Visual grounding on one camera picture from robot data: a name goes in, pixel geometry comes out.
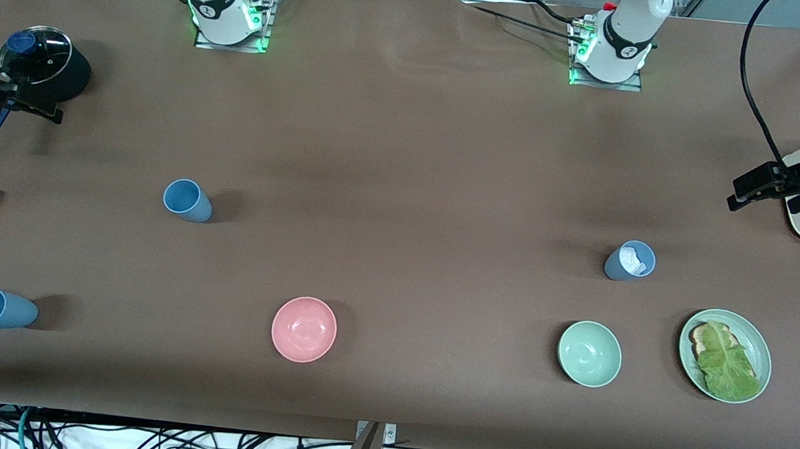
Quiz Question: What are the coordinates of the blue cup with paper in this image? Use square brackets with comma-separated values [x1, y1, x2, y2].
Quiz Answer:
[603, 238, 658, 284]

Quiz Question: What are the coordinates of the white crumpled paper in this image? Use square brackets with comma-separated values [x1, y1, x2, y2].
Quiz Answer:
[618, 246, 650, 276]

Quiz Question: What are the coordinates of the toasted bread slice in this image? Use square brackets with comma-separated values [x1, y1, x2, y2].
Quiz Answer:
[690, 321, 742, 360]

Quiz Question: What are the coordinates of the green plate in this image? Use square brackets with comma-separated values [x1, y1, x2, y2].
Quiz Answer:
[675, 306, 777, 406]

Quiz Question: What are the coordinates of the green lettuce leaf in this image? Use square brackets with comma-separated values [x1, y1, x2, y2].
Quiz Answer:
[693, 319, 767, 403]

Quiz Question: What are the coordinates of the green bowl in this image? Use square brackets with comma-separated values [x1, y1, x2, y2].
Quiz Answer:
[554, 319, 626, 390]

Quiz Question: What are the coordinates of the pink bowl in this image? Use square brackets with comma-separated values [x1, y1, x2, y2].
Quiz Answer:
[269, 294, 340, 366]

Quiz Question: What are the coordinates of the brown table cover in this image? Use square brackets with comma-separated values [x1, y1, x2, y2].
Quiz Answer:
[0, 0, 800, 449]

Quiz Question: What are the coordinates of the black pot blue handle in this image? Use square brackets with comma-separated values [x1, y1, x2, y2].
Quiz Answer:
[0, 22, 95, 154]

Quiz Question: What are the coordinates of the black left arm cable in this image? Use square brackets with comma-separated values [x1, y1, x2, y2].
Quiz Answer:
[732, 0, 800, 170]

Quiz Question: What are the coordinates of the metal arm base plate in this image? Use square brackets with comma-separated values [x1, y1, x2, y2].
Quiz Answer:
[567, 19, 648, 93]
[194, 0, 275, 54]

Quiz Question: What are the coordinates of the green floor cable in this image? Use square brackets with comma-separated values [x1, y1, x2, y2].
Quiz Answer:
[14, 405, 35, 449]

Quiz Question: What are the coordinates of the silver table edge bracket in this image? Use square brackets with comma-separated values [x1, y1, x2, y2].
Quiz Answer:
[354, 420, 398, 446]

